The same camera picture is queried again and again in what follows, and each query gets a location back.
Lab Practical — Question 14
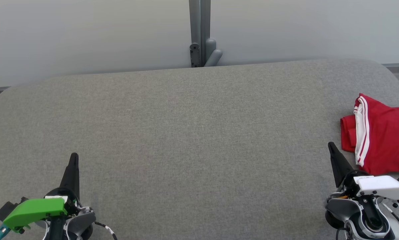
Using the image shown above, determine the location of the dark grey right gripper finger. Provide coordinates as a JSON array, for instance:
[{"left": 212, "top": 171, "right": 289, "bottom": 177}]
[{"left": 328, "top": 142, "right": 355, "bottom": 189}]

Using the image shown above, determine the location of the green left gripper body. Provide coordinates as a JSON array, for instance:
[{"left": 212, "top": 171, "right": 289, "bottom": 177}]
[{"left": 2, "top": 187, "right": 79, "bottom": 233}]

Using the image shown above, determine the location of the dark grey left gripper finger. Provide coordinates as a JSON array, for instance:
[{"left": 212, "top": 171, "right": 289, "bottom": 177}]
[{"left": 59, "top": 152, "right": 81, "bottom": 201}]

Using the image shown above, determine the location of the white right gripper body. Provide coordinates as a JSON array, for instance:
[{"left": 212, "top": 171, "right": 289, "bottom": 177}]
[{"left": 339, "top": 170, "right": 399, "bottom": 201}]

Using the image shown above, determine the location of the red white basketball jersey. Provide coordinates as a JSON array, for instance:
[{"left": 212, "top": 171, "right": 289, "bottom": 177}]
[{"left": 340, "top": 93, "right": 399, "bottom": 176}]

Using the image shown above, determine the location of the grey fabric sofa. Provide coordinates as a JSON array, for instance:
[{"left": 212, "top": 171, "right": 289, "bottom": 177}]
[{"left": 0, "top": 58, "right": 399, "bottom": 240}]

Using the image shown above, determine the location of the grey slanted rounded tube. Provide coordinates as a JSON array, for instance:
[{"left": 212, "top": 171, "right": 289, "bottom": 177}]
[{"left": 204, "top": 49, "right": 223, "bottom": 67}]

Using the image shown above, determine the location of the grey upright rounded tube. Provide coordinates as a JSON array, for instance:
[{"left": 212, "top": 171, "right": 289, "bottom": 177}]
[{"left": 205, "top": 38, "right": 217, "bottom": 65}]

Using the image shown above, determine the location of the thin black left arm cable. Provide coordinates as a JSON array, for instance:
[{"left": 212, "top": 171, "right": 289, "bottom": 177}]
[{"left": 94, "top": 221, "right": 118, "bottom": 240}]

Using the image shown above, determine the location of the dark grey post bracket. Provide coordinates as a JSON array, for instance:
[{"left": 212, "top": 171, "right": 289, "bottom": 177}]
[{"left": 190, "top": 43, "right": 201, "bottom": 68}]

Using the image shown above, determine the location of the grey metal partition post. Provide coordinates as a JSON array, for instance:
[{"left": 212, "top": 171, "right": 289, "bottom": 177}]
[{"left": 189, "top": 0, "right": 211, "bottom": 68}]

